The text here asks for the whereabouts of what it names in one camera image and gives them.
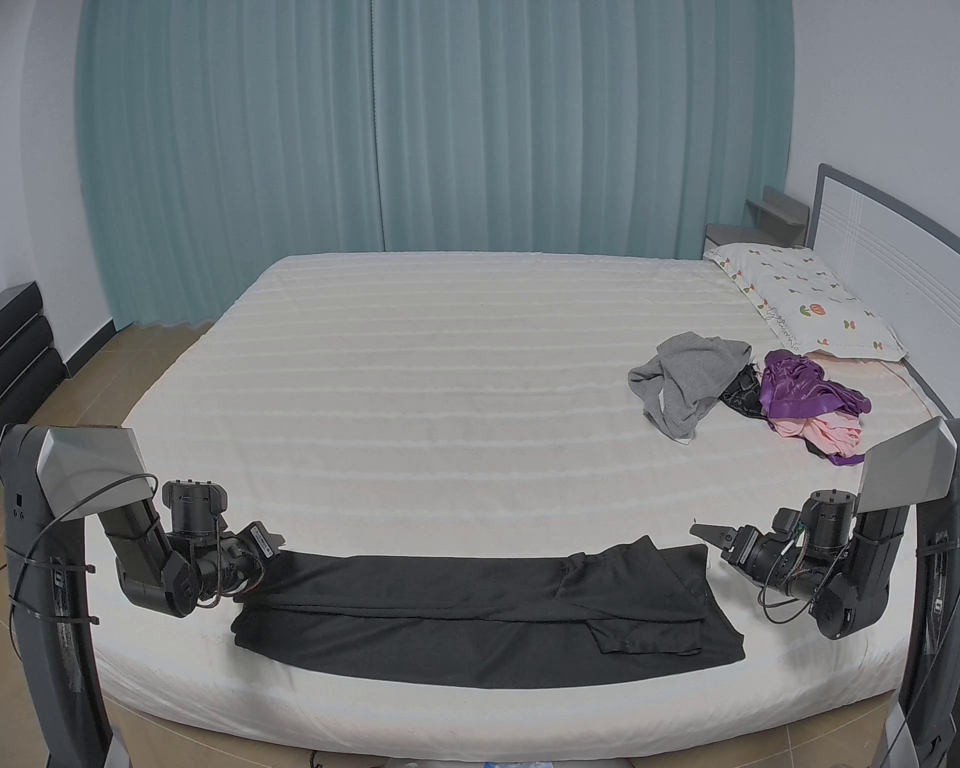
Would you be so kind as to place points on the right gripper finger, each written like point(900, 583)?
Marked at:
point(731, 561)
point(716, 534)

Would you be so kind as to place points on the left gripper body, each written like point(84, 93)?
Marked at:
point(240, 566)

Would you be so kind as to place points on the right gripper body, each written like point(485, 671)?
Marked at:
point(761, 559)

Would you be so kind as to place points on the black T-shirt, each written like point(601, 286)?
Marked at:
point(465, 607)

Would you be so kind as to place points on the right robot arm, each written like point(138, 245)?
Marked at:
point(900, 465)

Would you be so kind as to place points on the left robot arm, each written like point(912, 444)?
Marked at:
point(82, 465)

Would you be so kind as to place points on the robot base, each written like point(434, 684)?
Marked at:
point(517, 764)

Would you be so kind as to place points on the bed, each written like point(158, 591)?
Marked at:
point(450, 360)

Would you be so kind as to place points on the pink garment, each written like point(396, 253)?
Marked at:
point(825, 433)

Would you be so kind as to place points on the black patterned garment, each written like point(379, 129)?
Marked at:
point(742, 394)

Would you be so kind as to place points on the grey garment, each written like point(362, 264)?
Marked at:
point(690, 375)

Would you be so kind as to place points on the purple garment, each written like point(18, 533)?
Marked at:
point(795, 386)

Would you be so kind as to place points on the white printed pillow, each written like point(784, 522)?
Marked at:
point(810, 300)

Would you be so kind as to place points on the black chest of drawers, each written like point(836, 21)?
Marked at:
point(26, 345)

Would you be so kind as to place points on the grey bedside table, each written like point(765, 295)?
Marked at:
point(772, 210)

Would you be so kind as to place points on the blue-green curtain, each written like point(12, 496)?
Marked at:
point(585, 127)
point(232, 165)

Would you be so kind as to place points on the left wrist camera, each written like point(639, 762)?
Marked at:
point(262, 540)

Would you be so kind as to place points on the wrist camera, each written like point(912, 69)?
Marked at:
point(262, 540)
point(787, 523)

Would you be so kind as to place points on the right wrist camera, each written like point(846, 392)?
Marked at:
point(787, 523)

